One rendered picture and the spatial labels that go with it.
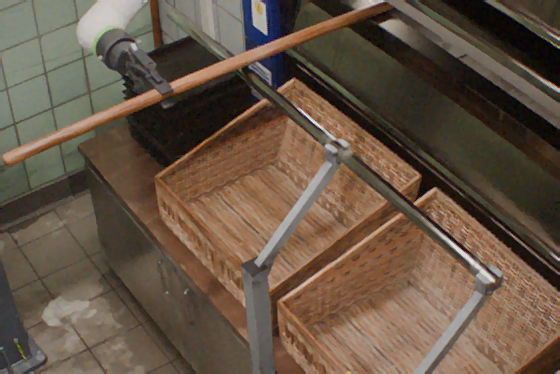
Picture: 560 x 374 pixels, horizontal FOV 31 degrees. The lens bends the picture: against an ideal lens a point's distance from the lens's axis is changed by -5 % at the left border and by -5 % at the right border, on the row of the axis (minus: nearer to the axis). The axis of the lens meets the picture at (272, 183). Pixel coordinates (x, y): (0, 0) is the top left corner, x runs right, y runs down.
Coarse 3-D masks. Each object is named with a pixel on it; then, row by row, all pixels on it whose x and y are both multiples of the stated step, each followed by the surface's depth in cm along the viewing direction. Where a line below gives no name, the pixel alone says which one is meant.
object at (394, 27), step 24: (336, 0) 268; (360, 0) 265; (360, 24) 263; (384, 24) 256; (408, 48) 249; (432, 48) 247; (432, 72) 244; (456, 72) 238; (480, 96) 231; (504, 96) 230; (504, 120) 227; (528, 120) 223; (552, 144) 216
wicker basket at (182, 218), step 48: (288, 96) 299; (240, 144) 298; (192, 192) 297; (240, 192) 302; (288, 192) 301; (192, 240) 281; (240, 240) 286; (288, 240) 285; (336, 240) 256; (240, 288) 266; (288, 288) 254
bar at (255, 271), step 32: (192, 32) 259; (320, 128) 225; (352, 160) 216; (320, 192) 224; (384, 192) 209; (288, 224) 224; (416, 224) 202; (256, 288) 227; (480, 288) 189; (256, 320) 233; (256, 352) 241
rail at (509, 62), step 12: (408, 0) 216; (420, 0) 213; (432, 12) 210; (444, 24) 208; (456, 24) 206; (468, 36) 203; (480, 36) 202; (480, 48) 201; (492, 48) 198; (504, 60) 196; (516, 60) 195; (516, 72) 194; (528, 72) 192; (540, 84) 189; (552, 84) 188; (552, 96) 187
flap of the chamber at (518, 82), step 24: (384, 0) 222; (432, 0) 220; (456, 0) 222; (480, 0) 223; (432, 24) 211; (480, 24) 212; (504, 24) 214; (504, 48) 204; (528, 48) 205; (552, 48) 207; (504, 72) 197; (552, 72) 198
